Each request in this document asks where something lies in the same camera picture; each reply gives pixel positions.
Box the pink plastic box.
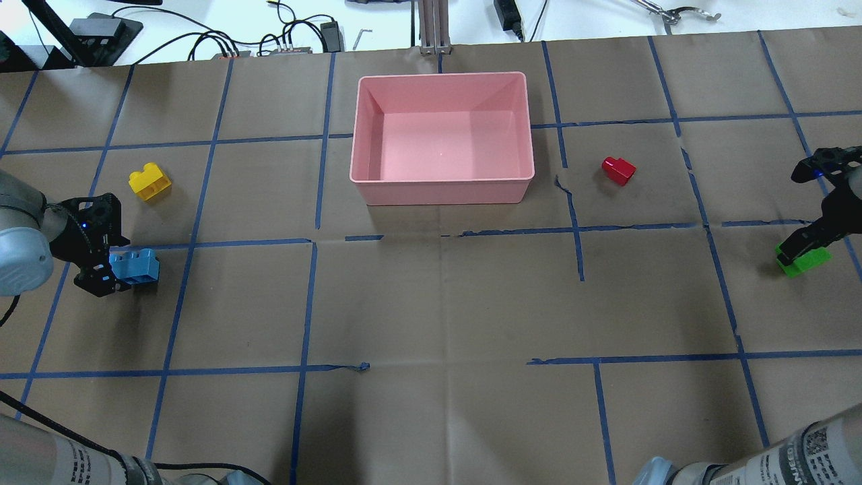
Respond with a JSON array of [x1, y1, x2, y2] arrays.
[[349, 71, 535, 206]]

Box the red toy block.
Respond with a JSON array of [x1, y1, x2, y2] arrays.
[[601, 157, 637, 187]]

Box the yellow toy block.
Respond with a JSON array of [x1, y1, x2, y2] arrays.
[[127, 162, 172, 201]]

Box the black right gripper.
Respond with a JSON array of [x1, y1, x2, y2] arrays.
[[778, 146, 861, 262]]

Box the black power adapter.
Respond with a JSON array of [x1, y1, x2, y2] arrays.
[[492, 0, 523, 38]]

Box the green toy block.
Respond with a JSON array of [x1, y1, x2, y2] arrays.
[[774, 245, 832, 278]]

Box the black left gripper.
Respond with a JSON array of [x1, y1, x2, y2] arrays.
[[50, 193, 131, 297]]

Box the blue toy block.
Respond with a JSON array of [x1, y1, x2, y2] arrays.
[[108, 248, 160, 285]]

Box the black camera stand base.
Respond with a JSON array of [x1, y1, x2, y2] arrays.
[[58, 13, 143, 67]]

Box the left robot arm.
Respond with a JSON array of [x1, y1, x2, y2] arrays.
[[1, 171, 130, 297]]

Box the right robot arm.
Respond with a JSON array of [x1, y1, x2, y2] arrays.
[[635, 146, 861, 484]]

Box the aluminium frame post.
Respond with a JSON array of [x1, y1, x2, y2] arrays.
[[418, 0, 451, 55]]

